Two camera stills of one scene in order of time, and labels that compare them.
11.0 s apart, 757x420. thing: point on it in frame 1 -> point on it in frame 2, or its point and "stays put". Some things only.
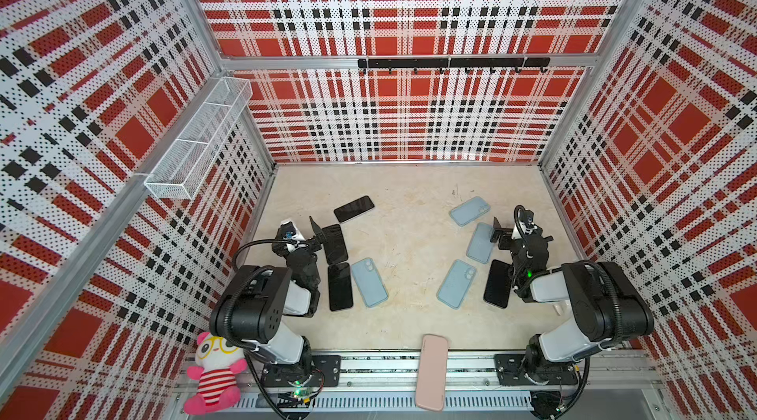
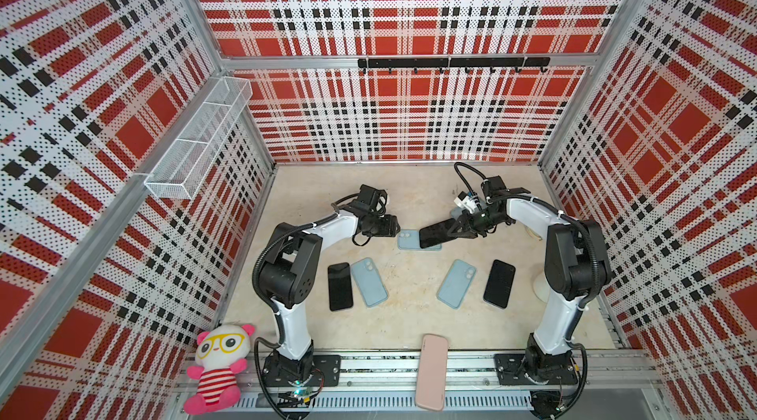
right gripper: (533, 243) -> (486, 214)
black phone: (498, 286) stays put
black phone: (340, 291) stays put
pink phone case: (432, 373) stays put
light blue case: (370, 282) stays put
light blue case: (455, 283) stays put
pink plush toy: (218, 364) stays put
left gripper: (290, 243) -> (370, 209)
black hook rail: (453, 62) stays put
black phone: (334, 245) -> (437, 234)
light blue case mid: (480, 245) -> (410, 240)
